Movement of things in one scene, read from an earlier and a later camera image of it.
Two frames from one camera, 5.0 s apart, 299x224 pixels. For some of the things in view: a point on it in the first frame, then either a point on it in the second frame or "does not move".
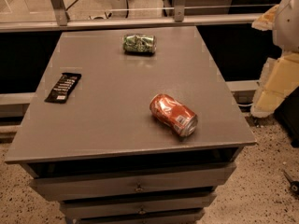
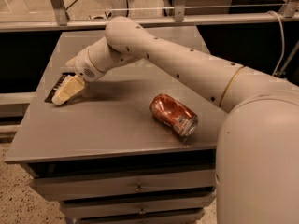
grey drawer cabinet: [131, 126] does not move
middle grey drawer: [182, 202] does not move
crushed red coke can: [176, 116] does not move
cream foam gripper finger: [279, 76] → [72, 85]
